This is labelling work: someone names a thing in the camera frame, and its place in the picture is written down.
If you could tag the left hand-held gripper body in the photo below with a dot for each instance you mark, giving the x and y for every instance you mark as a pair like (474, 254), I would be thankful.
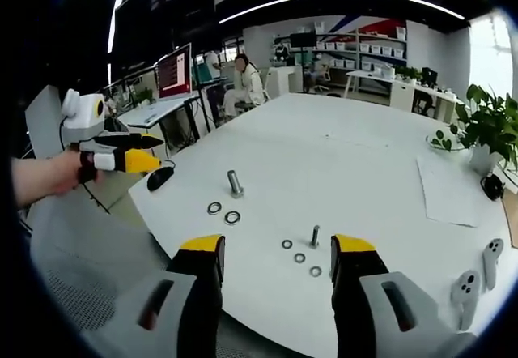
(83, 115)

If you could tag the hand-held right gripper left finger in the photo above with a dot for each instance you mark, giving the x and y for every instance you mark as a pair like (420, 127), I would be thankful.
(194, 293)

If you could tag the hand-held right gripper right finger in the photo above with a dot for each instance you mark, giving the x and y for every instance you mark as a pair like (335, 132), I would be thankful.
(356, 293)

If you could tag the small steel washer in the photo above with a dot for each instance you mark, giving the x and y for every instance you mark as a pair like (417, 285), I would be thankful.
(300, 258)
(287, 244)
(315, 271)

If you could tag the small threaded stud bolt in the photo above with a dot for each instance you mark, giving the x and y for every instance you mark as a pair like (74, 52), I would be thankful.
(315, 237)

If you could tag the large steel washer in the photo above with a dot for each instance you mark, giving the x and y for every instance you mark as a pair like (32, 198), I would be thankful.
(214, 208)
(232, 218)

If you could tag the large threaded stud bolt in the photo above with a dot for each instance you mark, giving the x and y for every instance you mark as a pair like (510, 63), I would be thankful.
(235, 184)

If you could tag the person's left hand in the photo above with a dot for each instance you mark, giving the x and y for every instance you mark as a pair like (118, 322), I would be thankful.
(66, 171)

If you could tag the black computer mouse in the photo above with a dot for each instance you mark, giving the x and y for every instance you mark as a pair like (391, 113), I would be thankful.
(158, 180)

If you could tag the white standing desk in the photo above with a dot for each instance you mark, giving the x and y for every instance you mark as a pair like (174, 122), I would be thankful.
(155, 111)

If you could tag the computer monitor with red screen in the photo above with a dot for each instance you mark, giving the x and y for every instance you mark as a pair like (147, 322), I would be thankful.
(175, 72)

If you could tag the grey mesh office chair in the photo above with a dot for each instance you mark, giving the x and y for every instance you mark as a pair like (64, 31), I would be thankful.
(89, 261)

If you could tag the grey handheld controller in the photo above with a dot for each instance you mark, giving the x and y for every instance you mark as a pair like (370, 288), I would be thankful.
(493, 261)
(467, 293)

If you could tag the white paper sheet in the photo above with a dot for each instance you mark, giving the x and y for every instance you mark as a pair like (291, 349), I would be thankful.
(447, 192)

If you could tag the small black round device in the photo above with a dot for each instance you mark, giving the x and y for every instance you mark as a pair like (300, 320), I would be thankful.
(492, 187)

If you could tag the glass dish with small plant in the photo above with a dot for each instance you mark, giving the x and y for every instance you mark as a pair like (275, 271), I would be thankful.
(445, 141)

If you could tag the black screen on stand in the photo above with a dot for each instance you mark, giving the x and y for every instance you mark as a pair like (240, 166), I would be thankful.
(302, 39)

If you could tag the white office desk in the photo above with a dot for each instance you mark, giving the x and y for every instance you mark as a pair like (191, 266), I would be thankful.
(404, 90)

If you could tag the potted green plant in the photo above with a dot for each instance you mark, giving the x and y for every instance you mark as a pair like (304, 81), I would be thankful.
(491, 127)

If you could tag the shelf with white storage bins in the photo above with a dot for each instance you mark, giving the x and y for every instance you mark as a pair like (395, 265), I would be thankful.
(364, 52)

